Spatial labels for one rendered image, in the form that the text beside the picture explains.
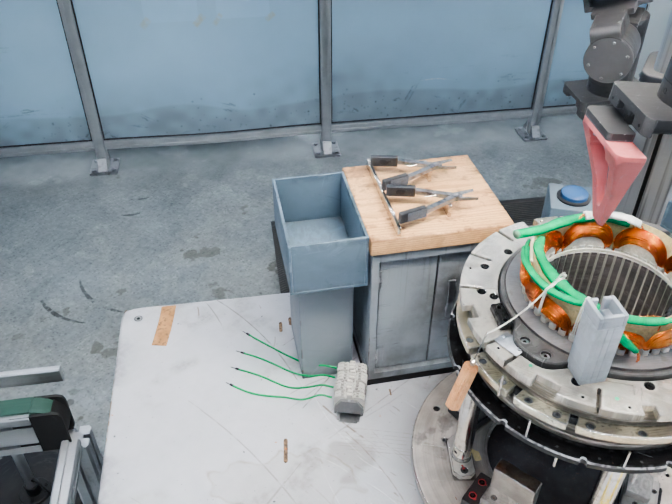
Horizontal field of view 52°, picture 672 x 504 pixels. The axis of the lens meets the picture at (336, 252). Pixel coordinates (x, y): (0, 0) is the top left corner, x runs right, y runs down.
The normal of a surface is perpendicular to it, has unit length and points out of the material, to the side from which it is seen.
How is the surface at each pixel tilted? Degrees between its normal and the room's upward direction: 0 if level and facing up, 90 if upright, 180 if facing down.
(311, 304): 90
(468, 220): 0
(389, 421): 0
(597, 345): 90
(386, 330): 90
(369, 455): 0
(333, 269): 90
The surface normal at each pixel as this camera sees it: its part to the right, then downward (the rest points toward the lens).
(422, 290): 0.19, 0.61
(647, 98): 0.09, -0.81
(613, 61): -0.46, 0.58
